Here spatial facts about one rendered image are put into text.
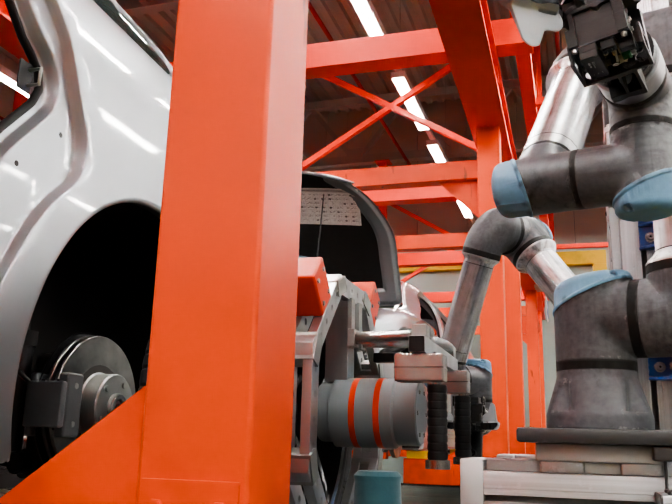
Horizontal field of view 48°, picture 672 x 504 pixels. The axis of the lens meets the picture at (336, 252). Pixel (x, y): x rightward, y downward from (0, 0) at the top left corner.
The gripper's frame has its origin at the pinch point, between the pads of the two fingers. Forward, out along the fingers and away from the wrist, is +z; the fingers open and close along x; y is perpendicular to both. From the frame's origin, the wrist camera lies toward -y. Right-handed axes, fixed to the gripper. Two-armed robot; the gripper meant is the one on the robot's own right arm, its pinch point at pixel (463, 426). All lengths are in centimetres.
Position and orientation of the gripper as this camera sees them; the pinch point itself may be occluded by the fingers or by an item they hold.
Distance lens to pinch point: 174.8
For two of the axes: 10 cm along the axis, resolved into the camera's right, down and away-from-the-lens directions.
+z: -2.9, -2.3, -9.3
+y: 0.3, -9.7, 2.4
